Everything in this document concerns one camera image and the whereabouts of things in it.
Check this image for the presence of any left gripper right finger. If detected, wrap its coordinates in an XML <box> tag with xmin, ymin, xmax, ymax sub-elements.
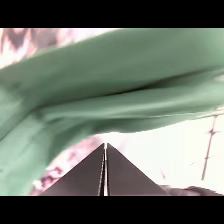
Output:
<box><xmin>106</xmin><ymin>142</ymin><xmax>169</xmax><ymax>197</ymax></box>

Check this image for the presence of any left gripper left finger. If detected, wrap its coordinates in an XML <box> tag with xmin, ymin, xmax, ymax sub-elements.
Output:
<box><xmin>40</xmin><ymin>143</ymin><xmax>106</xmax><ymax>197</ymax></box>

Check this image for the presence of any green garment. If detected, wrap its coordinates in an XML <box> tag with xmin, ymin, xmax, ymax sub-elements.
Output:
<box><xmin>0</xmin><ymin>27</ymin><xmax>224</xmax><ymax>197</ymax></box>

